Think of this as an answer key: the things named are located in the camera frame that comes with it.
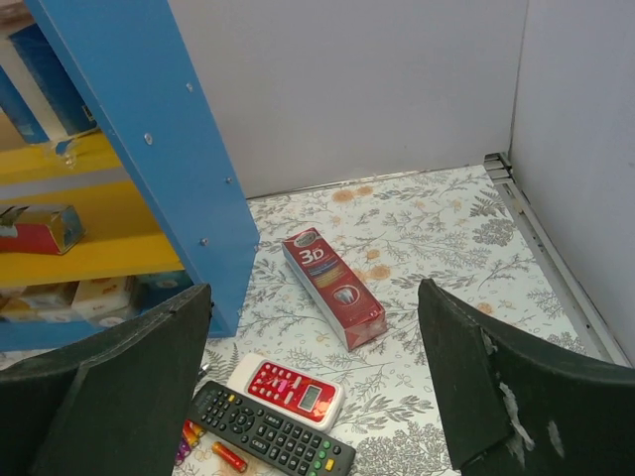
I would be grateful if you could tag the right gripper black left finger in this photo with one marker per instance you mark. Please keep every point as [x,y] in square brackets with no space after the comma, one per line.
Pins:
[114,403]

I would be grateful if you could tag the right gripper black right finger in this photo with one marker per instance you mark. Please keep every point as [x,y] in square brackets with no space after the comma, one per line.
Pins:
[512,403]

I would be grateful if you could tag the red yellow battery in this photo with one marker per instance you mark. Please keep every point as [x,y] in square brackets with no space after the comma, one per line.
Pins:
[229,457]

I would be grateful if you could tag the white and red remote control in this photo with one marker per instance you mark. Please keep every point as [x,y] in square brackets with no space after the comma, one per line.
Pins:
[291,392]

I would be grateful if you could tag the black tv remote control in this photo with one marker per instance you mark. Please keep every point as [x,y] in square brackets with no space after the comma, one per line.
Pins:
[281,441]

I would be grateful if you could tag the white orange soap box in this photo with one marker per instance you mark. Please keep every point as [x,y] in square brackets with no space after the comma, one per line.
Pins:
[99,296]

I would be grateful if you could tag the red toothpaste box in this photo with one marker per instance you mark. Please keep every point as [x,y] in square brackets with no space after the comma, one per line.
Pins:
[353,312]

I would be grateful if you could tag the red box on shelf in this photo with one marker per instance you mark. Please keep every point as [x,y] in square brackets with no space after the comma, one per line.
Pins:
[50,229]

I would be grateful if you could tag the blue and yellow shelf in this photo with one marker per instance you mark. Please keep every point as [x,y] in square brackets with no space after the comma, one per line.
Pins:
[155,187]

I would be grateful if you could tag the blue white box on shelf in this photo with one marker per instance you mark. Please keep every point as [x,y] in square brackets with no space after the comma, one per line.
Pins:
[37,94]

